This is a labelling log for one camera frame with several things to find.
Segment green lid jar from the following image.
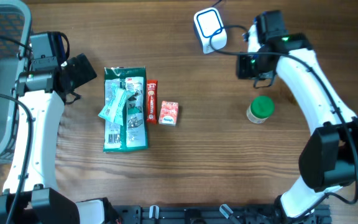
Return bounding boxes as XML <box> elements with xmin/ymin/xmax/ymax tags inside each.
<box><xmin>246</xmin><ymin>96</ymin><xmax>275</xmax><ymax>124</ymax></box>

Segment light green plastic sachet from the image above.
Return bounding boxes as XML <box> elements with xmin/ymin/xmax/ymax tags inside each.
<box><xmin>98</xmin><ymin>83</ymin><xmax>134</xmax><ymax>126</ymax></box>

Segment red Nescafe coffee stick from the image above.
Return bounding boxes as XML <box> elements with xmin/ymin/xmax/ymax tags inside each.
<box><xmin>147</xmin><ymin>80</ymin><xmax>158</xmax><ymax>124</ymax></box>

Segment green 3M gloves package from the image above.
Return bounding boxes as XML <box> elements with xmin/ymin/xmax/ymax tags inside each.
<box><xmin>103</xmin><ymin>67</ymin><xmax>148</xmax><ymax>153</ymax></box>

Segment red tissue pack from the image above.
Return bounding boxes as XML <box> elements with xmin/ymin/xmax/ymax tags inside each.
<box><xmin>158</xmin><ymin>101</ymin><xmax>179</xmax><ymax>126</ymax></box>

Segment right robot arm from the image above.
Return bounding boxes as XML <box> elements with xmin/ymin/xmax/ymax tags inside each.
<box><xmin>237</xmin><ymin>11</ymin><xmax>358</xmax><ymax>222</ymax></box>

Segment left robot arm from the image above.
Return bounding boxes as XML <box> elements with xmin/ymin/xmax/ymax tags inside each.
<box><xmin>0</xmin><ymin>32</ymin><xmax>108</xmax><ymax>223</ymax></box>

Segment white barcode scanner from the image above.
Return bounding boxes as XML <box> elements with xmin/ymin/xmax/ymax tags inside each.
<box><xmin>193</xmin><ymin>7</ymin><xmax>227</xmax><ymax>54</ymax></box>

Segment grey plastic mesh basket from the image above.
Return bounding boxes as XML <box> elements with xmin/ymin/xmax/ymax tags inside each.
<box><xmin>0</xmin><ymin>0</ymin><xmax>32</xmax><ymax>164</ymax></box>

